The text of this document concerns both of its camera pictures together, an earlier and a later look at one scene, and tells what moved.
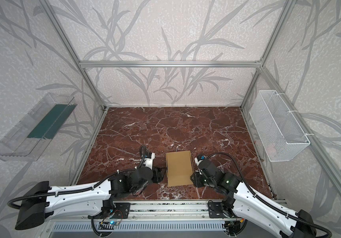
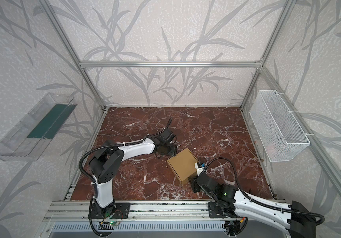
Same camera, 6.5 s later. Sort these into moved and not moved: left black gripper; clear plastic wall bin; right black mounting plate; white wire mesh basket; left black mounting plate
Moved: left black gripper
Not moved: clear plastic wall bin; right black mounting plate; left black mounting plate; white wire mesh basket
